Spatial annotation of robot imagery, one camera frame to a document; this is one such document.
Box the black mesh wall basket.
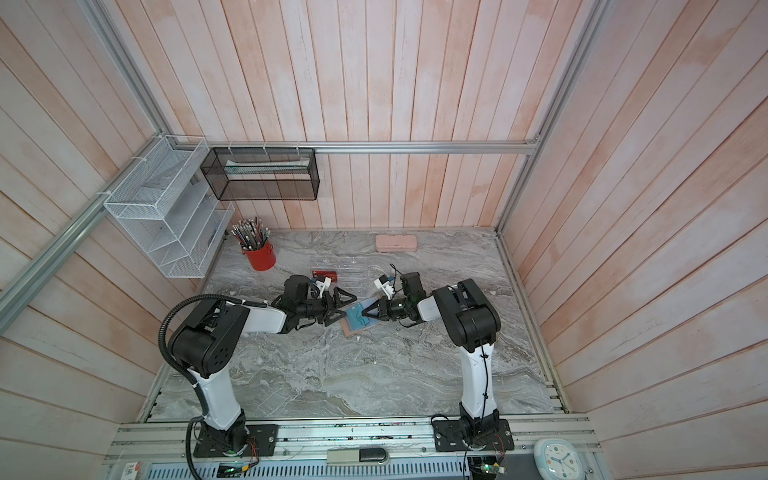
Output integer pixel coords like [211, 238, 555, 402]
[201, 146, 320, 201]

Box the grey black handheld device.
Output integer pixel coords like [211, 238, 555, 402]
[326, 447, 389, 465]

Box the teal credit card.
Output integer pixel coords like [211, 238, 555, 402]
[346, 301, 374, 332]

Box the red pen cup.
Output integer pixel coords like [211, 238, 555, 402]
[242, 241, 277, 272]

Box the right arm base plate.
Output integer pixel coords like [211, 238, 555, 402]
[430, 415, 515, 453]

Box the red credit card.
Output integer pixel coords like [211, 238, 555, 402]
[312, 270, 338, 283]

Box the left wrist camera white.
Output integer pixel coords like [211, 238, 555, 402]
[311, 277, 332, 298]

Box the white wire mesh shelf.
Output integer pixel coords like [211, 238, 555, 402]
[104, 135, 234, 279]

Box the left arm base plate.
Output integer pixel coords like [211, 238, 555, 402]
[192, 422, 279, 458]

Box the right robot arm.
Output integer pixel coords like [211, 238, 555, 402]
[362, 272, 502, 451]

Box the white analog clock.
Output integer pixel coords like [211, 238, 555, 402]
[533, 438, 587, 480]

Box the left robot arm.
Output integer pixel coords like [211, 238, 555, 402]
[158, 275, 358, 457]

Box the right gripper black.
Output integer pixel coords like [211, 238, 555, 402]
[363, 297, 412, 321]

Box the clear acrylic organizer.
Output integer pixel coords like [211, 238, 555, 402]
[310, 255, 383, 297]

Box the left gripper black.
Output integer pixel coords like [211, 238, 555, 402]
[297, 287, 358, 327]

